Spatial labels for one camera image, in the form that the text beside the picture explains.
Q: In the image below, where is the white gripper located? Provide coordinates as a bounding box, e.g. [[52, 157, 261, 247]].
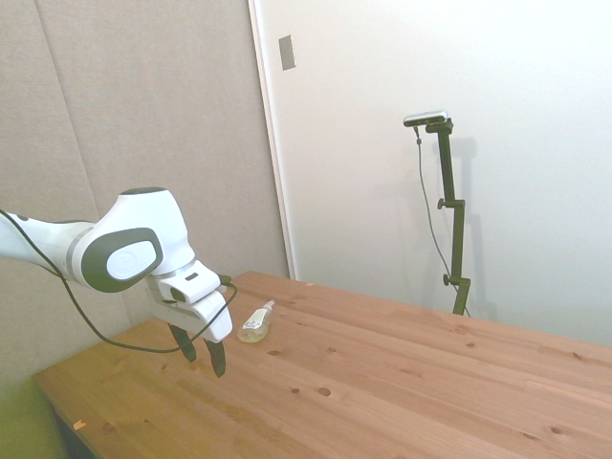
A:
[[145, 274, 234, 379]]

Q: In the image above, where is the clear sanitizer pump bottle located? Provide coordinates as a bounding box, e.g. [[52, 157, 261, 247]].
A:
[[236, 299, 277, 344]]

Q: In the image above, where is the green blurry object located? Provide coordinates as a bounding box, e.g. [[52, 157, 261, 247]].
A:
[[0, 382, 66, 459]]

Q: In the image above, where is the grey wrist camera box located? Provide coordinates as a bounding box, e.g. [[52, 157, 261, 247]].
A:
[[157, 267, 224, 305]]

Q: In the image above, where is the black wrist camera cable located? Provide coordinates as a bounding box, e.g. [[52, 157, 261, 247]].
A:
[[0, 208, 239, 355]]

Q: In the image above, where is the white door frame trim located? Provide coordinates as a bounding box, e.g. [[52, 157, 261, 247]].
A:
[[247, 0, 297, 281]]

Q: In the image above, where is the black camera stand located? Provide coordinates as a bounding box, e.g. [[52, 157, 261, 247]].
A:
[[425, 120, 472, 316]]

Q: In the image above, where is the grey wall plate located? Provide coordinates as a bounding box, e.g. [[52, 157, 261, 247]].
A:
[[278, 33, 296, 72]]

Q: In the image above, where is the silver exterior camera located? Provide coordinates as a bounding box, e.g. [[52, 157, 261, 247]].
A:
[[403, 109, 450, 128]]

